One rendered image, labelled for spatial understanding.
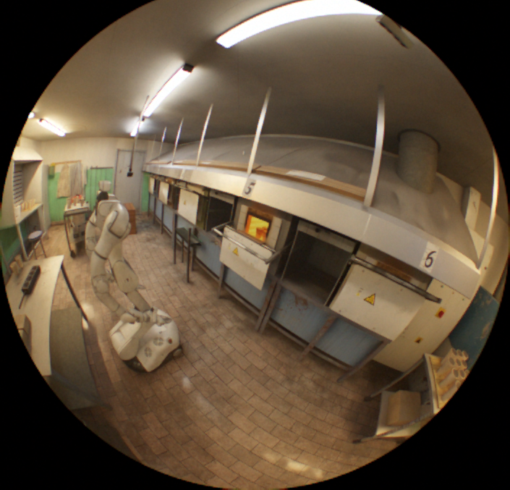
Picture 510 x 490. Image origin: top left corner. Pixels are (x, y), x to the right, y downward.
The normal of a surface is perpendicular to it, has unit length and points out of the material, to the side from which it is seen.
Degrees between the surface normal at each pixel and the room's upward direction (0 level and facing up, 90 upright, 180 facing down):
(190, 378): 0
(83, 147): 90
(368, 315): 90
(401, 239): 80
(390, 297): 90
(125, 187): 90
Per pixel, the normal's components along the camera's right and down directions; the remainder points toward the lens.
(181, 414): 0.22, -0.92
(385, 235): -0.59, -0.05
